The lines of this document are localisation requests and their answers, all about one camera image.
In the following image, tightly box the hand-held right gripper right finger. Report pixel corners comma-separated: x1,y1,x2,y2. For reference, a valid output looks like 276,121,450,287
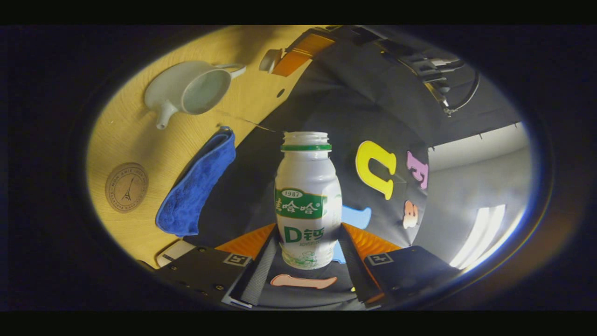
338,223,460,308

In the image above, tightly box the white teacup lid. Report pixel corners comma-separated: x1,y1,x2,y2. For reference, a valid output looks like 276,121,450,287
259,48,286,74

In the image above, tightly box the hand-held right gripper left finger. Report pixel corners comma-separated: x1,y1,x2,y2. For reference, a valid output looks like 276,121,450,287
156,223,282,308

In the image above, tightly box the white ceramic teacup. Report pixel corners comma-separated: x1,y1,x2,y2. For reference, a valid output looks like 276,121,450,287
144,61,247,130

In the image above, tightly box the blue towel cloth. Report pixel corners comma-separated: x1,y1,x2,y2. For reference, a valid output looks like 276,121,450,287
155,127,236,237

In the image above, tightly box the white plastic water bottle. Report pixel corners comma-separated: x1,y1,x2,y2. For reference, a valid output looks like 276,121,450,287
275,132,343,270

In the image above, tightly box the round brown coaster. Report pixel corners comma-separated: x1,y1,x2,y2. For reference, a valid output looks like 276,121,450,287
105,162,149,213

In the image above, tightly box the white toaster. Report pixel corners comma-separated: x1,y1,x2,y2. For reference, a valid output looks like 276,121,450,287
156,239,196,268

